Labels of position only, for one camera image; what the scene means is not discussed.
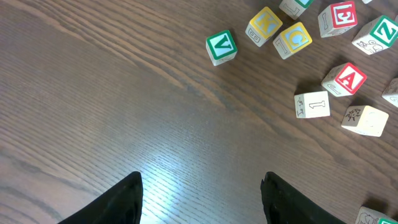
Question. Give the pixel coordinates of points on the yellow C wooden block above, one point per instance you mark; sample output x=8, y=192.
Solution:
x=292, y=40

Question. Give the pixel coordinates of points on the green Z wooden block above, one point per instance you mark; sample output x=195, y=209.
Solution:
x=377, y=35

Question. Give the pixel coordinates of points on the yellow O block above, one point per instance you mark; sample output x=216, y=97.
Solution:
x=390, y=94

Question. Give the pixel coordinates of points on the red A upright block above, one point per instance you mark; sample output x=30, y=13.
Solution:
x=344, y=80

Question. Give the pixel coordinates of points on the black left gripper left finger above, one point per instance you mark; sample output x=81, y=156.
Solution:
x=122, y=203

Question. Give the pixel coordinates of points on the yellow S wooden block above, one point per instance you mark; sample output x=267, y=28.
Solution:
x=365, y=120

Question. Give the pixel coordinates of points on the green 7 wooden block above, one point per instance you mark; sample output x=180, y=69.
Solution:
x=294, y=8

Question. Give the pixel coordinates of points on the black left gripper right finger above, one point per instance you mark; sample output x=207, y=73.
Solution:
x=284, y=204

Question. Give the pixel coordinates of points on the green V wooden block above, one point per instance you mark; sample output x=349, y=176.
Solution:
x=221, y=47

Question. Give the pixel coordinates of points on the yellow K wooden block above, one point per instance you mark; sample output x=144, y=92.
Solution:
x=263, y=26

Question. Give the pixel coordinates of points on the tilted red A block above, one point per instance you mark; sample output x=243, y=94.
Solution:
x=312, y=105

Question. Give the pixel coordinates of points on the red E wooden block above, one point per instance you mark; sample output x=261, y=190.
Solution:
x=337, y=18

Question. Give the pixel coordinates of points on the green R wooden block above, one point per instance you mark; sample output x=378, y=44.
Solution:
x=370, y=216

